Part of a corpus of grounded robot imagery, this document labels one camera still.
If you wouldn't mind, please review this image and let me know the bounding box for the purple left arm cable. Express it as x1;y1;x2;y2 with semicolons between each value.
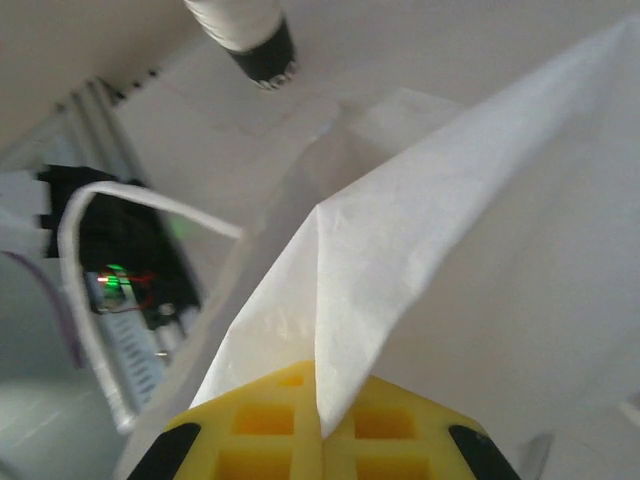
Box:
4;249;84;369

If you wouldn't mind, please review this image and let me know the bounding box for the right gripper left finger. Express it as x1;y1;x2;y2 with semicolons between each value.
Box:
127;359;321;480

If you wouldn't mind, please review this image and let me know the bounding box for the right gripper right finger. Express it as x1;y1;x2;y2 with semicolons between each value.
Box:
319;374;521;480

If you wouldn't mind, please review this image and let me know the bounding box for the single white paper napkin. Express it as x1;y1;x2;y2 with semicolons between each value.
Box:
192;12;640;439

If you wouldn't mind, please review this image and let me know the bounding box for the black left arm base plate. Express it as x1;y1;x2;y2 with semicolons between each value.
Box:
37;164;206;334

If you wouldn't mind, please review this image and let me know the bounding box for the grey slotted cable duct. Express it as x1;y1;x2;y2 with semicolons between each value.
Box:
97;309;174;406

